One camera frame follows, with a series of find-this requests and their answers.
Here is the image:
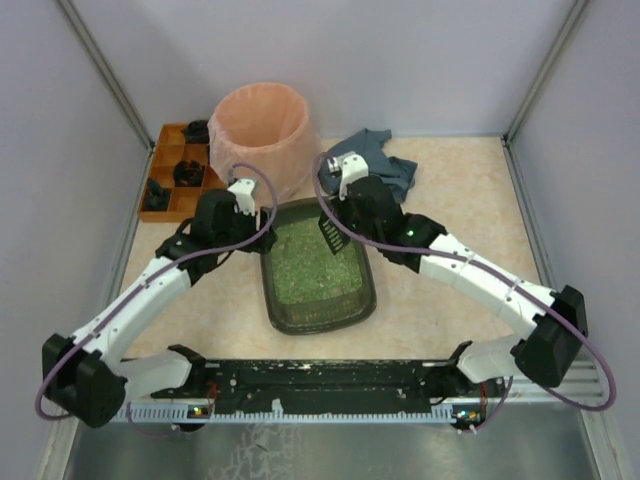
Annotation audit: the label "green litter pellets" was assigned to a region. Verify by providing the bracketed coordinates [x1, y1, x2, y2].
[271, 218, 363, 305]

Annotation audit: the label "black mounting base rail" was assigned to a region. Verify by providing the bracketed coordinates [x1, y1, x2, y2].
[149, 357, 506, 416]

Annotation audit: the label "orange compartment tray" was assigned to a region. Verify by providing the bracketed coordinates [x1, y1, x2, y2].
[138, 120, 226, 223]

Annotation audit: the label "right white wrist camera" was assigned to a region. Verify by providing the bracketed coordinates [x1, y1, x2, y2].
[326, 152, 369, 201]

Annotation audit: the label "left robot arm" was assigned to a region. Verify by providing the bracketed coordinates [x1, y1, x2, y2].
[35, 178, 275, 428]

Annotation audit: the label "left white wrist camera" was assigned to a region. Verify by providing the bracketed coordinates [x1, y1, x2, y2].
[227, 178, 257, 217]

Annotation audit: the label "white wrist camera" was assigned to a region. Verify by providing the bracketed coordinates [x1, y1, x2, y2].
[326, 152, 369, 201]
[227, 178, 257, 217]

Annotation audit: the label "black object middle compartment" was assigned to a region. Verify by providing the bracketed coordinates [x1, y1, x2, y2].
[172, 160, 205, 187]

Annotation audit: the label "blue grey cloth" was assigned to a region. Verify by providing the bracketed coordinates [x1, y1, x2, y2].
[326, 128, 418, 204]

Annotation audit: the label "black object lower compartment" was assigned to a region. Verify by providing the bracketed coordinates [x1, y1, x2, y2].
[142, 178, 171, 212]

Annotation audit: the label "black object compartment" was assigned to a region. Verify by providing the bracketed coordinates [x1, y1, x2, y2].
[142, 178, 171, 212]
[172, 160, 205, 187]
[181, 119, 210, 144]

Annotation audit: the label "black object top compartment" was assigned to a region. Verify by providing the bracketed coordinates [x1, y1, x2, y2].
[181, 119, 210, 144]

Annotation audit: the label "black litter scoop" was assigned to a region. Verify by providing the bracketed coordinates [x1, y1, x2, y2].
[318, 197, 350, 255]

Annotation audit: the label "pink lined trash bin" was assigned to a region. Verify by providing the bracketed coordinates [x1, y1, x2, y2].
[208, 82, 320, 203]

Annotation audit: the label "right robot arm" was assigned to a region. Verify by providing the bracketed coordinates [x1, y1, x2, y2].
[329, 176, 588, 388]

